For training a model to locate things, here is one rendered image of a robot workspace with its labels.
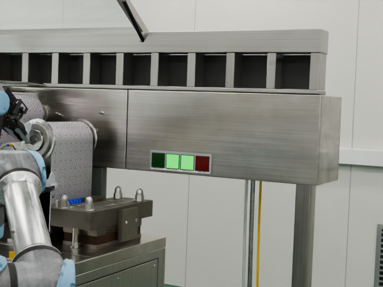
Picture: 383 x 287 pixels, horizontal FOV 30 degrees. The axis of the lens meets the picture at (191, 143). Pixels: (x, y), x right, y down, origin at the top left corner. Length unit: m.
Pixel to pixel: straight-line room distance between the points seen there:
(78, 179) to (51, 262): 1.05
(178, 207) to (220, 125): 2.80
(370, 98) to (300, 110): 2.35
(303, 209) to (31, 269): 1.26
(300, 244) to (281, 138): 0.41
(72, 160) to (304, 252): 0.89
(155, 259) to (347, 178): 2.36
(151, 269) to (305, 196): 0.61
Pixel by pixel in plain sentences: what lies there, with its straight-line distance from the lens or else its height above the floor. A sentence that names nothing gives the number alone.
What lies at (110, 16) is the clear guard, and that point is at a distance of 2.71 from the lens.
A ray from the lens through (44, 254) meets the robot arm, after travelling 1.61.
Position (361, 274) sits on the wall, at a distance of 4.84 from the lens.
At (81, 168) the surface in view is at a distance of 2.62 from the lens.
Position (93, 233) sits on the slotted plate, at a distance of 2.42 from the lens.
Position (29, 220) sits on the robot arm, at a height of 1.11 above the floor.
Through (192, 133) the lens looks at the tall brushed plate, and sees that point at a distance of 2.55.
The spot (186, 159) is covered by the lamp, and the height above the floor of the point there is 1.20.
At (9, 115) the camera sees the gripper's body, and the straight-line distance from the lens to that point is 2.39.
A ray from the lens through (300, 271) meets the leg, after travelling 2.61.
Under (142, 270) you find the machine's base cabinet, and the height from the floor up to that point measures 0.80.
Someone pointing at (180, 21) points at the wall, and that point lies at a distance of 5.26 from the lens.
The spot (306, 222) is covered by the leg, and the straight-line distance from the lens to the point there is 2.58.
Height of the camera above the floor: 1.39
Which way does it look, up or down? 3 degrees down
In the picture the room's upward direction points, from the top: 2 degrees clockwise
